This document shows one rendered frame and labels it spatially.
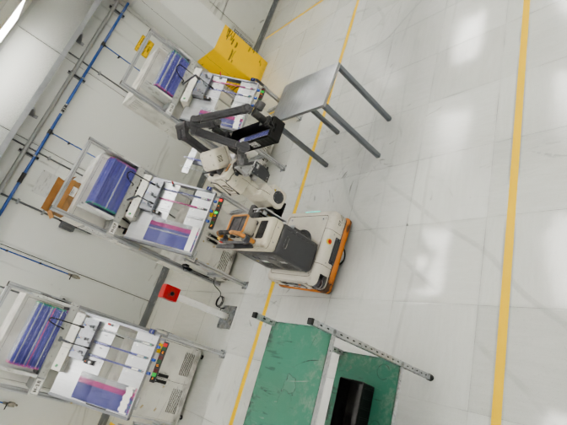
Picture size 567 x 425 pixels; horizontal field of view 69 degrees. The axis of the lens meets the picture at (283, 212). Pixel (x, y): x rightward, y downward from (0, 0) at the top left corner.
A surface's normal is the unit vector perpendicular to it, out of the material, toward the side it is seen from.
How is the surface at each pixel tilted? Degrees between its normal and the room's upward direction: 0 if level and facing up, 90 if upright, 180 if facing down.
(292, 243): 90
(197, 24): 90
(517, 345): 0
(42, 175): 90
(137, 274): 90
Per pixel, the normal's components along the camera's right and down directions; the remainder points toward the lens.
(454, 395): -0.70, -0.46
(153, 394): 0.66, -0.11
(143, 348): 0.00, -0.40
